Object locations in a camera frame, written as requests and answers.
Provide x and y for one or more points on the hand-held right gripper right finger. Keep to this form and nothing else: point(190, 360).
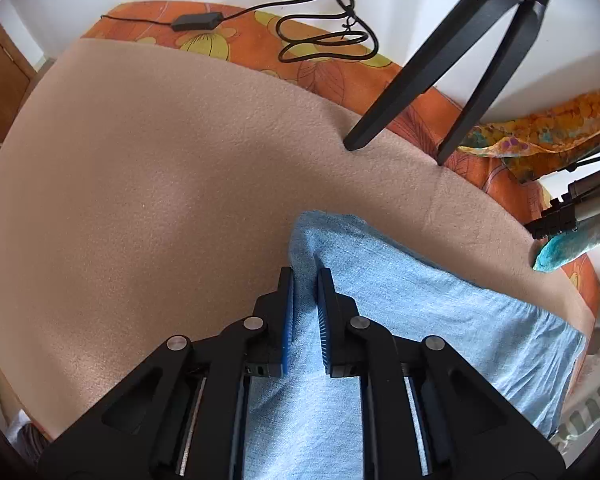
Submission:
point(324, 320)

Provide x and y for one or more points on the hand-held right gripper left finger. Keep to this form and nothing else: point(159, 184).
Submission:
point(287, 320)

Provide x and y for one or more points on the blue denim pants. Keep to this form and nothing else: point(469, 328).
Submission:
point(430, 335)

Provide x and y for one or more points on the beige blanket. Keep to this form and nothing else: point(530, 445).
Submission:
point(155, 185)

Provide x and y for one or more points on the teal cloth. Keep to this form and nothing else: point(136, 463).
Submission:
point(555, 255)

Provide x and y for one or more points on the silver and black tripod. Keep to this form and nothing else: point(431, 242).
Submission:
point(580, 205)

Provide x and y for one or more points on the orange floral bedsheet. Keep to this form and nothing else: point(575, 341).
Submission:
point(250, 35)

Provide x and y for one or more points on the yellow patterned scarf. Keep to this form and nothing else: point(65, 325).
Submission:
point(555, 135)

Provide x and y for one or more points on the wooden door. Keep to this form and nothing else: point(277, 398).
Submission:
point(5, 75)

